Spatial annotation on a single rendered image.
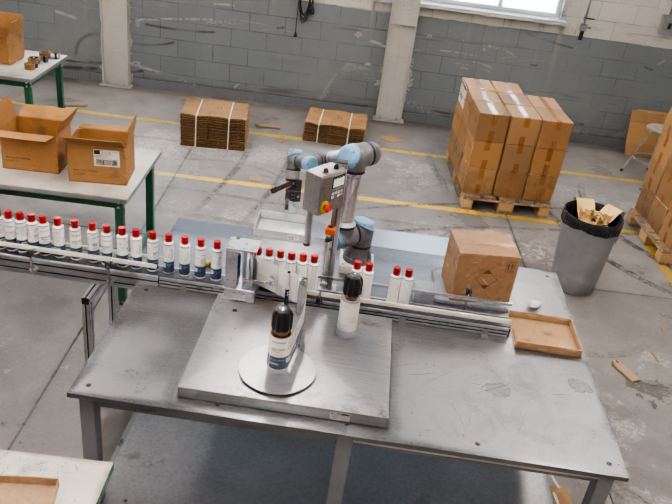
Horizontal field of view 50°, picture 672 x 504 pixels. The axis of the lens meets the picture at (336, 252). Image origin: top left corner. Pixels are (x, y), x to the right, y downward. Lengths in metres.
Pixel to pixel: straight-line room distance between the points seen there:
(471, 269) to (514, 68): 5.40
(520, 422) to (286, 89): 6.28
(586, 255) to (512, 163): 1.42
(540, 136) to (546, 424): 3.90
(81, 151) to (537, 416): 2.96
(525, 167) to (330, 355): 3.97
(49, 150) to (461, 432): 3.00
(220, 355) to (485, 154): 4.06
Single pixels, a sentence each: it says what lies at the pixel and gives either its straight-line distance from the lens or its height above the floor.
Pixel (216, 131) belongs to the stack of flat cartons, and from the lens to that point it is 7.21.
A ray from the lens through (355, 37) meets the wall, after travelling 8.45.
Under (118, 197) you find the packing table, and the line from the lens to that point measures 4.43.
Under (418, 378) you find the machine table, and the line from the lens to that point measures 3.07.
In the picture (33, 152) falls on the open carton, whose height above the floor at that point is 0.90.
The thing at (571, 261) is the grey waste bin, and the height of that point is 0.27.
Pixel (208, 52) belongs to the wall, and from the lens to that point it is 8.69.
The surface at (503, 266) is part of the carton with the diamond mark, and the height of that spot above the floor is 1.06.
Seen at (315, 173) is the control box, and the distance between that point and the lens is 3.13.
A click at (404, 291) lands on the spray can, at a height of 0.98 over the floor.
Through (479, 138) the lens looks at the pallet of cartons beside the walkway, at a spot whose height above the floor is 0.67.
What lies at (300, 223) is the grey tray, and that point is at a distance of 3.84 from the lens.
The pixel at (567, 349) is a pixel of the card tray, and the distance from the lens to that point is 3.45.
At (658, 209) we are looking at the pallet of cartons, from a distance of 6.81.
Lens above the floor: 2.71
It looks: 29 degrees down
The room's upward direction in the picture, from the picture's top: 8 degrees clockwise
